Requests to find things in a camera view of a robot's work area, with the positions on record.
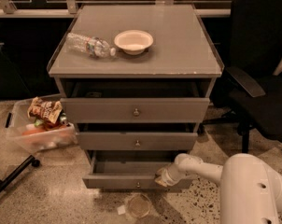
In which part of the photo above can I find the green soda can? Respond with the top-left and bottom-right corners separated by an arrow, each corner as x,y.
59,112 -> 68,125

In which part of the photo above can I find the clear plastic water bottle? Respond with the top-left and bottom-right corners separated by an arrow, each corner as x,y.
66,33 -> 116,58

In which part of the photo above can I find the round floor drain cover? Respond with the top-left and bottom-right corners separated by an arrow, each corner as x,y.
127,194 -> 150,218

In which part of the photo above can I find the grey drawer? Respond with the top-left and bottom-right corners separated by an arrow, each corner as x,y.
78,123 -> 198,150
83,150 -> 178,190
60,80 -> 211,124

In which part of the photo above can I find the black office chair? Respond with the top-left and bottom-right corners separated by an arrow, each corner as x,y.
211,0 -> 282,153

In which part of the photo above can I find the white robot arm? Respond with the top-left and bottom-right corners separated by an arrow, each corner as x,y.
155,153 -> 282,224

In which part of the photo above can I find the grey middle drawer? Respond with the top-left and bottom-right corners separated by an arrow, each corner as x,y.
78,123 -> 198,150

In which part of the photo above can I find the grey top drawer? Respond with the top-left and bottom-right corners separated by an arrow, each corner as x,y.
60,80 -> 211,124

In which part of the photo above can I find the grey drawer cabinet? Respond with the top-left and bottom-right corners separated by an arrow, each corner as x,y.
47,4 -> 225,174

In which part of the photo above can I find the clear plastic storage bin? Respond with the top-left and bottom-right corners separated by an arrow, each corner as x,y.
7,99 -> 77,154

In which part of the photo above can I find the white paper bowl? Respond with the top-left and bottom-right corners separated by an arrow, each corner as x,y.
114,30 -> 154,55

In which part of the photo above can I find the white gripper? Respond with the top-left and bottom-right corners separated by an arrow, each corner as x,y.
155,163 -> 184,187

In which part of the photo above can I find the brown snack bag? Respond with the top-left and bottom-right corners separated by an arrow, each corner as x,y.
27,97 -> 63,123

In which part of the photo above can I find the black rolling stand leg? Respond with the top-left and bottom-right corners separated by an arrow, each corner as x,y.
0,155 -> 40,193

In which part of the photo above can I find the grey bottom drawer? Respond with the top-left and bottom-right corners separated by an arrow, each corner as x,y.
83,150 -> 178,190

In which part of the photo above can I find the small white paper scrap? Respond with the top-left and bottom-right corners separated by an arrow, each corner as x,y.
117,205 -> 126,215

